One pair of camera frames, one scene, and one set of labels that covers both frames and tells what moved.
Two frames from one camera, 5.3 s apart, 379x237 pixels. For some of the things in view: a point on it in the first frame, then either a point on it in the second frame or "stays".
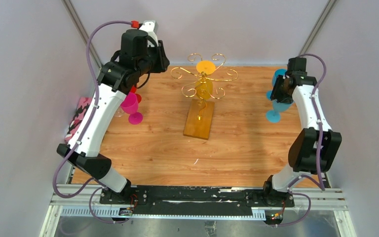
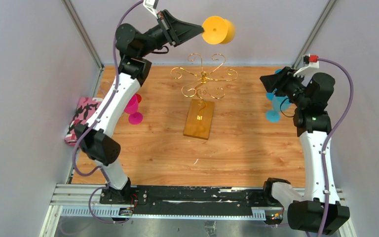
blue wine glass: [281, 71] stays
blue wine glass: [274, 116] stays
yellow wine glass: [204, 88] → [218, 30]
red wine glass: [133, 90] stays
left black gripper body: [154, 62] → [168, 28]
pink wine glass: [129, 106] stays
